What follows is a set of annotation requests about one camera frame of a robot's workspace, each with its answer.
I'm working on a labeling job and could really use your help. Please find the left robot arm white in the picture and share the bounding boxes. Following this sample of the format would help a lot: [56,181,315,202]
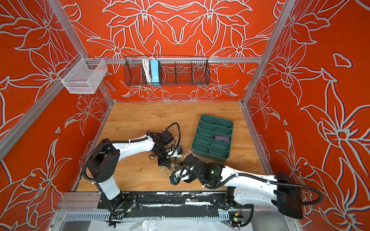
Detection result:
[82,130,183,203]

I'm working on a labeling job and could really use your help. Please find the purple sock teal toe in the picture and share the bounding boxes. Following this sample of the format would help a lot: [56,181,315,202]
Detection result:
[214,135,230,142]

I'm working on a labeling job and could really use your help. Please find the blue white box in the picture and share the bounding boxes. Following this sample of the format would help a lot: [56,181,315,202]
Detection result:
[150,59,160,85]

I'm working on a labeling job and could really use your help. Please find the argyle brown green sock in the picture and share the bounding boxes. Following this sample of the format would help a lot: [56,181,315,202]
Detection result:
[168,157,182,170]

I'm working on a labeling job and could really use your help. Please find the black wire wall basket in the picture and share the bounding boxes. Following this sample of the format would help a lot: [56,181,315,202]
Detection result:
[123,55,211,87]

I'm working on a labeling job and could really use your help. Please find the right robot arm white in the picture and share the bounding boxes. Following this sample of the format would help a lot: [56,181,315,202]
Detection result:
[169,155,323,219]

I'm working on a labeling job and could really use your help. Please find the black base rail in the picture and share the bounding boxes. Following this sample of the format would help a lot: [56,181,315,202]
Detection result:
[97,191,252,220]

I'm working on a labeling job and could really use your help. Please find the green compartment tray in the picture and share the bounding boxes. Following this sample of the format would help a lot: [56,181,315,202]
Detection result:
[191,114,234,163]

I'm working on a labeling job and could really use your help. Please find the clear plastic wall bin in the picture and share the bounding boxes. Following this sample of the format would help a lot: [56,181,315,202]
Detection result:
[57,58,108,94]

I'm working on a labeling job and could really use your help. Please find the white cable bundle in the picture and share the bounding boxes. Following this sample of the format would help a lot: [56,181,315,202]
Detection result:
[142,57,153,84]

